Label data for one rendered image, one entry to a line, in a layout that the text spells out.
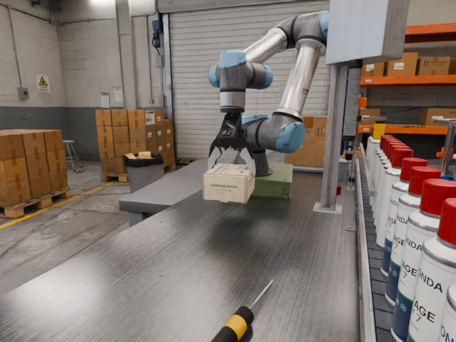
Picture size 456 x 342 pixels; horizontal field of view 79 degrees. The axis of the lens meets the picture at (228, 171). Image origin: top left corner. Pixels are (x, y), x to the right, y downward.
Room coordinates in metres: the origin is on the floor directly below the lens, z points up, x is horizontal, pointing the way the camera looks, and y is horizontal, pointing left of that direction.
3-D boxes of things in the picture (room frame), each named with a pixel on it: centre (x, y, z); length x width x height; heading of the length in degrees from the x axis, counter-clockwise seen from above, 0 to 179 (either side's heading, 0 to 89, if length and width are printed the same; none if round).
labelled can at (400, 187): (0.42, -0.29, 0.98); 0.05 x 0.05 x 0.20
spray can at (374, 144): (1.04, -0.57, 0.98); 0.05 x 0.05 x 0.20
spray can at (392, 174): (0.53, -0.34, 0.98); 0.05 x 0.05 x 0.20
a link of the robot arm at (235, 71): (0.83, -0.02, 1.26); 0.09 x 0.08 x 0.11; 136
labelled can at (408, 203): (0.36, -0.26, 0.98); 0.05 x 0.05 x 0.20
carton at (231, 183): (0.80, -0.01, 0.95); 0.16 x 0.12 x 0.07; 166
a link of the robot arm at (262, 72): (0.91, -0.07, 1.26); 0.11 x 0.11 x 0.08; 46
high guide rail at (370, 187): (1.15, -0.57, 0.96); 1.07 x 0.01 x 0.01; 156
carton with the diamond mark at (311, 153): (1.63, -0.49, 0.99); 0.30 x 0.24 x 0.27; 157
